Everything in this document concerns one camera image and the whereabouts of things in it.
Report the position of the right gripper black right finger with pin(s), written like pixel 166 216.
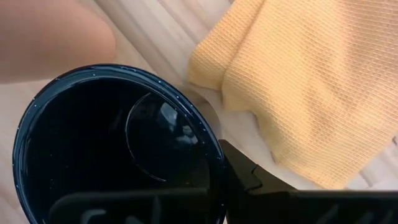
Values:
pixel 264 202

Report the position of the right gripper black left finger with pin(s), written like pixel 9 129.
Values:
pixel 124 205

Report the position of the dark blue speckled enamel mug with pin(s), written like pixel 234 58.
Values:
pixel 93 140

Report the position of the yellow waffle cloth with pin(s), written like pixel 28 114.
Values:
pixel 311 93

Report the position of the small orange plastic cup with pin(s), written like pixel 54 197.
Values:
pixel 46 37

